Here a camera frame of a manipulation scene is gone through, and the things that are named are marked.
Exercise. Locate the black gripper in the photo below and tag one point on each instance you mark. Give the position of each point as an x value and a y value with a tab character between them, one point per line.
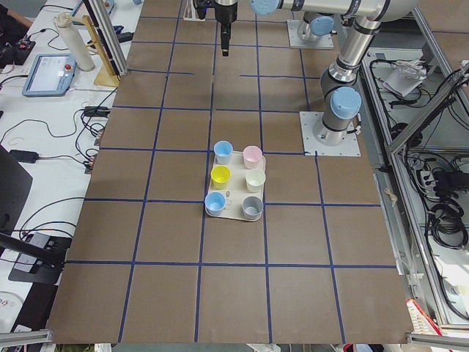
224	14

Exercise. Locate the yellow plastic cup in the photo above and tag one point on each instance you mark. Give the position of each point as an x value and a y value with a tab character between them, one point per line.
220	176

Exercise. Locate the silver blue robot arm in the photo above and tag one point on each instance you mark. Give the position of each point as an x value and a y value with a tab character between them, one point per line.
342	101

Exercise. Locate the light blue cup rear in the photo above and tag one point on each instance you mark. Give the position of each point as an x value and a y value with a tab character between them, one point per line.
223	152

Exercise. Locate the light blue cup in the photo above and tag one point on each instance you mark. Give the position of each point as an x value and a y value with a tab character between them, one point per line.
223	152
215	203

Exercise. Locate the pink plastic cup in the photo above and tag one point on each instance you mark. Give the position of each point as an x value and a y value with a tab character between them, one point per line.
252	155

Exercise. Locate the cream white plastic cup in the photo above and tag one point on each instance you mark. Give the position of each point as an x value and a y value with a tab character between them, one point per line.
255	179

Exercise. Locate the light blue cup front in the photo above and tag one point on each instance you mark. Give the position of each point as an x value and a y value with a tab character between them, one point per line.
215	203

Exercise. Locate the grey plastic cup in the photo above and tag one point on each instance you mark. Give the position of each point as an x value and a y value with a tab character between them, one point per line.
252	208

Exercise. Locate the wooden stand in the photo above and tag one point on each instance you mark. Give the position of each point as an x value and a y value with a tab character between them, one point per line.
106	76

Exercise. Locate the white paper roll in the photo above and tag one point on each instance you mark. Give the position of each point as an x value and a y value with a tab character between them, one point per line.
73	40

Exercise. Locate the beige plastic tray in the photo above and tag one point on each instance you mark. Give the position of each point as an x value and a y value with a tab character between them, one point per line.
237	190

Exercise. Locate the blue teach pendant tablet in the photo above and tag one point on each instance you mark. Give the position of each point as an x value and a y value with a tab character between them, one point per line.
50	76

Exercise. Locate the crumpled white paper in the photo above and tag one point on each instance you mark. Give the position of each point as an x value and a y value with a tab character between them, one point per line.
406	76

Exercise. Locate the black power adapter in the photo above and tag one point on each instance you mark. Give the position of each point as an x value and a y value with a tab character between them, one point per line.
25	156

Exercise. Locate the black monitor stand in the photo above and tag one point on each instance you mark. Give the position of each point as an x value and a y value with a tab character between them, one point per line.
40	257

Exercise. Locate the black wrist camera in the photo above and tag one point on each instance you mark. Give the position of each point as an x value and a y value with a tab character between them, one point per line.
201	7

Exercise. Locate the white wire rack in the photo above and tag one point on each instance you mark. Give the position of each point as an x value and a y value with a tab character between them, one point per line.
190	13

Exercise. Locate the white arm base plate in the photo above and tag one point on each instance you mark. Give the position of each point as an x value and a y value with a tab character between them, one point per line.
346	144

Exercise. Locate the aluminium frame post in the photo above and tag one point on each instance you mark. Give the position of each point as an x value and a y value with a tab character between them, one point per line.
101	19

